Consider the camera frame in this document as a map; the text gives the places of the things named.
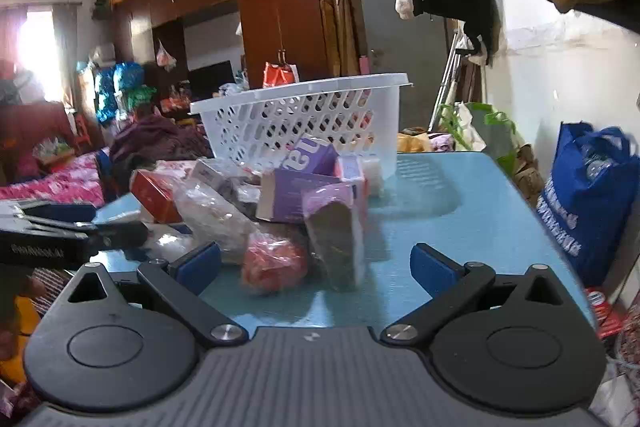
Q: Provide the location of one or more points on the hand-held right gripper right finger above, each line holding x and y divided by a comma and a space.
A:
431, 268

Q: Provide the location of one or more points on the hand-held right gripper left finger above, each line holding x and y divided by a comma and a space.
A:
197, 266

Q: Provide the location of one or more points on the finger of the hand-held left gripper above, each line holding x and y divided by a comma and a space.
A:
122, 234
60, 211

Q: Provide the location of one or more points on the red box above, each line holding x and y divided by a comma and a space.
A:
155, 197

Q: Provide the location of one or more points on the clear plastic bag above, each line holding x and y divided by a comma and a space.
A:
212, 217

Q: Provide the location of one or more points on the purple packet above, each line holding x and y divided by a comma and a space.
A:
335, 237

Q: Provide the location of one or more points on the plain purple box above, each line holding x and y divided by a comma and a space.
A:
285, 197

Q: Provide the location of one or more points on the purple box white lettering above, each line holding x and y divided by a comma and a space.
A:
310, 154

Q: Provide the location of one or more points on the white plastic basket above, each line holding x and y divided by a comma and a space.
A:
260, 117

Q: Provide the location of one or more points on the pink floral blanket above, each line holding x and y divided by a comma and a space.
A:
55, 184

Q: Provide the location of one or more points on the person's patterned clothing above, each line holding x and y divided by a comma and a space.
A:
20, 337

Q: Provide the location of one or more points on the purple striped clothing pile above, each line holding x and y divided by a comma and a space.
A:
155, 139

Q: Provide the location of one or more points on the pink white box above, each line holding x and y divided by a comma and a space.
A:
350, 172

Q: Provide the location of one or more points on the blue plastic bag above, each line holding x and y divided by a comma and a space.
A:
122, 84

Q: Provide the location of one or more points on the green bag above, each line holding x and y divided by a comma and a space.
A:
495, 127

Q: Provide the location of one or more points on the bright window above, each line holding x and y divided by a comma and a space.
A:
42, 52

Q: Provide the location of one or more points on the dark curtain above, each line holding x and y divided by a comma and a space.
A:
65, 47

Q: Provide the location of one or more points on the blue tote bag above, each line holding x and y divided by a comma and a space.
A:
585, 207

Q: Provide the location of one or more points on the red printed packet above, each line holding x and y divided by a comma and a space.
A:
602, 312

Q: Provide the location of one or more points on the black television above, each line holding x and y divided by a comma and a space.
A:
210, 79

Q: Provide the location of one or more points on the pink hanging plastic bag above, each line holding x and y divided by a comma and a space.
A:
165, 54

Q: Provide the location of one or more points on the metal crutches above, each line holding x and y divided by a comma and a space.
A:
447, 77

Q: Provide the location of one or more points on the orange white plastic bag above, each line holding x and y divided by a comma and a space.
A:
280, 74

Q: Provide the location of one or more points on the grey door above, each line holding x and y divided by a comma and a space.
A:
395, 37

